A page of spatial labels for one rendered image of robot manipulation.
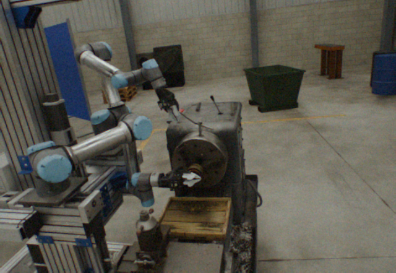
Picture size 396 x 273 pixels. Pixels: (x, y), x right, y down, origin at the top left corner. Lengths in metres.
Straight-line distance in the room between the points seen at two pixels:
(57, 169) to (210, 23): 10.47
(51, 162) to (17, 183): 0.63
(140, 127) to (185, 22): 10.23
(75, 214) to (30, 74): 0.72
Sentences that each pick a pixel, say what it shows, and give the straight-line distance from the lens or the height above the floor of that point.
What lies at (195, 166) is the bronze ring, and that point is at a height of 1.12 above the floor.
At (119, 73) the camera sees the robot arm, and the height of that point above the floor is 1.63.
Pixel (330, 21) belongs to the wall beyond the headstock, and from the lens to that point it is 12.10.
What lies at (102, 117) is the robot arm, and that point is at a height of 1.37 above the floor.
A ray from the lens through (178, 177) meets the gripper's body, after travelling 1.40.
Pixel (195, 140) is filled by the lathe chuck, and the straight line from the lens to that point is 1.53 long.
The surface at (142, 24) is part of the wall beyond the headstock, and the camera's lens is 11.79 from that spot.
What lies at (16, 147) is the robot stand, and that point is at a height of 1.33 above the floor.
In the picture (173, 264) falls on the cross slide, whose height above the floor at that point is 0.97.
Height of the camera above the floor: 1.77
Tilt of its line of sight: 19 degrees down
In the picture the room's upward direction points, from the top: 7 degrees counter-clockwise
